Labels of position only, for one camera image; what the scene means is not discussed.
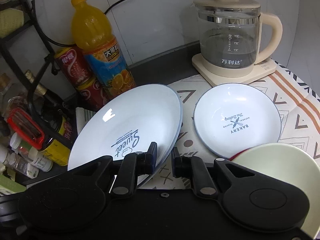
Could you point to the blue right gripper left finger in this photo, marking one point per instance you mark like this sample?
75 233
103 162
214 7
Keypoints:
151 158

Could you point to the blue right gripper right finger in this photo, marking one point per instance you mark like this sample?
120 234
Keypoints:
177 164

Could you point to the white plate Sweet print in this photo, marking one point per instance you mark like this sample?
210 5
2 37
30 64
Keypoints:
129 124

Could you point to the pale green bowl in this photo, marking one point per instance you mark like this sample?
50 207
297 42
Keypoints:
291 165

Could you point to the red rimmed plate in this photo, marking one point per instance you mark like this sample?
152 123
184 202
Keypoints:
236 155

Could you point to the white plate Bakery print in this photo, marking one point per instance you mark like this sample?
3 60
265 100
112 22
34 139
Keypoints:
234 117

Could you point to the folded striped cloth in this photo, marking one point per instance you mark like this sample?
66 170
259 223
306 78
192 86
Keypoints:
82 118

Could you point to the red drink can lower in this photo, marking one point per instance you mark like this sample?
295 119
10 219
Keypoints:
93 92

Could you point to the orange juice bottle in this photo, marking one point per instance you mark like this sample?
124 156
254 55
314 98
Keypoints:
92 33

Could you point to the cream kettle base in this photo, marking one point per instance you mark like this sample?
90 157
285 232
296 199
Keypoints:
215 75

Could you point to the yellow label sauce bottle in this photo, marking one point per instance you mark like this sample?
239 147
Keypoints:
51 113

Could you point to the white cap seasoning jar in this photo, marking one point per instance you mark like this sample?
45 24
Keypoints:
39 160

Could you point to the glass electric kettle cream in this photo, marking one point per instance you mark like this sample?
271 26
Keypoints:
235 34

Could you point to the green carton box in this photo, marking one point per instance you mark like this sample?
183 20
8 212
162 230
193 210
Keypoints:
8 186

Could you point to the yellow sponge on rack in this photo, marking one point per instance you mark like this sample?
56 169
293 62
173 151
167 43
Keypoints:
10 20

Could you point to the black wire spice rack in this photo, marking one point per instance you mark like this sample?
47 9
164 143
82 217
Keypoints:
30 57

